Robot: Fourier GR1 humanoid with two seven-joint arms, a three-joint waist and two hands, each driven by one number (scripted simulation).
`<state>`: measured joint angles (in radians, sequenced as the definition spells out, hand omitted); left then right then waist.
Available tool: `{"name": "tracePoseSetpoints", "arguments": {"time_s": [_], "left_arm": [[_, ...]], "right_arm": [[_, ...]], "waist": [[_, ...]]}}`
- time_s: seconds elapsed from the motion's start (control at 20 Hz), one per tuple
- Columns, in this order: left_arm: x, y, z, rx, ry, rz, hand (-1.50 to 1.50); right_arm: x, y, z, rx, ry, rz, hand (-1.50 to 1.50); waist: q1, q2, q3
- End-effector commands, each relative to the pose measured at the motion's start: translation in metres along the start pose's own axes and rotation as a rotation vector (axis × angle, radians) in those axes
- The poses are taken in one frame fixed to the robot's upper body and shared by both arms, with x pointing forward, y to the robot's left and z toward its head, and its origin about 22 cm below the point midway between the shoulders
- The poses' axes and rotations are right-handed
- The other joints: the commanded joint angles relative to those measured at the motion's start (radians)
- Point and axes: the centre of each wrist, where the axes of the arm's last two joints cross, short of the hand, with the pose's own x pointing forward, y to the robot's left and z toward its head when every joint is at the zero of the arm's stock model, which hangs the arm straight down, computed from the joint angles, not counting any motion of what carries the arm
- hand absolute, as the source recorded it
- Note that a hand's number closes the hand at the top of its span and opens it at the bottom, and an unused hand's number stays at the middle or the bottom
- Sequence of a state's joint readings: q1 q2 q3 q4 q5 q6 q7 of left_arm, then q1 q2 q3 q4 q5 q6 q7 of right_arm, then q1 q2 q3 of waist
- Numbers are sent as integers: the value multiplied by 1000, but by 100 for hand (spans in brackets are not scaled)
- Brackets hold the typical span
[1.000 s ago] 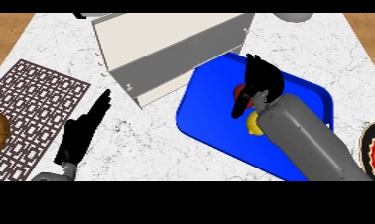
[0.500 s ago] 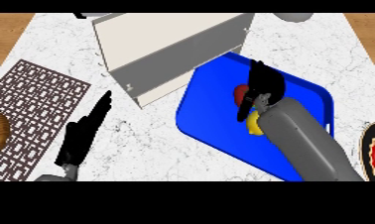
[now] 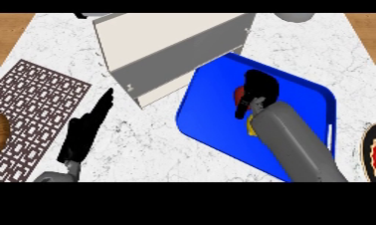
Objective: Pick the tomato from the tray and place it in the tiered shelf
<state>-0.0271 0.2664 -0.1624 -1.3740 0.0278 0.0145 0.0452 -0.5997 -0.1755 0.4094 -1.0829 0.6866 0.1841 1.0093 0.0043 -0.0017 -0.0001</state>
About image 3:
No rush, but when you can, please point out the yellow item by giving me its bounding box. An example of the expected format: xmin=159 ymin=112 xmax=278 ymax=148
xmin=244 ymin=113 xmax=259 ymax=137

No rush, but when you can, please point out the brown wooden round item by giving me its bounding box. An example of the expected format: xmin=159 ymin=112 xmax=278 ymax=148
xmin=0 ymin=114 xmax=11 ymax=149

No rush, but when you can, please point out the cream and grey tiered shelf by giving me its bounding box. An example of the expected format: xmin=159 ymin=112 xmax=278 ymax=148
xmin=92 ymin=13 xmax=256 ymax=110

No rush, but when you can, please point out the dark round plate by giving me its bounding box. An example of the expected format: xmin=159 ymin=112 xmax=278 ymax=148
xmin=359 ymin=122 xmax=376 ymax=183

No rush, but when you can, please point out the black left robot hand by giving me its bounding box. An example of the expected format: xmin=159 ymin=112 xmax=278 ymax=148
xmin=56 ymin=87 xmax=116 ymax=164

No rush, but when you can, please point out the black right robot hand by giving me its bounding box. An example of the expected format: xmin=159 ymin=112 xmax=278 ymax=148
xmin=232 ymin=69 xmax=280 ymax=120

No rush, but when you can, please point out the red tomato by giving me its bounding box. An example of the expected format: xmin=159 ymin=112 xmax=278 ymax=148
xmin=231 ymin=85 xmax=247 ymax=107

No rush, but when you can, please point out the grey round item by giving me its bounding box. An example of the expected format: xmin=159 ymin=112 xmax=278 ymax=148
xmin=271 ymin=13 xmax=315 ymax=24

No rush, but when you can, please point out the dark grey item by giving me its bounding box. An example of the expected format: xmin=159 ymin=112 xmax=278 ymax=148
xmin=72 ymin=13 xmax=115 ymax=20

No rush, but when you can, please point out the blue tray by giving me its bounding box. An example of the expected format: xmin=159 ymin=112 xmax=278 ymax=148
xmin=175 ymin=52 xmax=337 ymax=182

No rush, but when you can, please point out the brown patterned placemat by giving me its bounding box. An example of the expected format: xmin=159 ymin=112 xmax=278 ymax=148
xmin=0 ymin=59 xmax=94 ymax=183

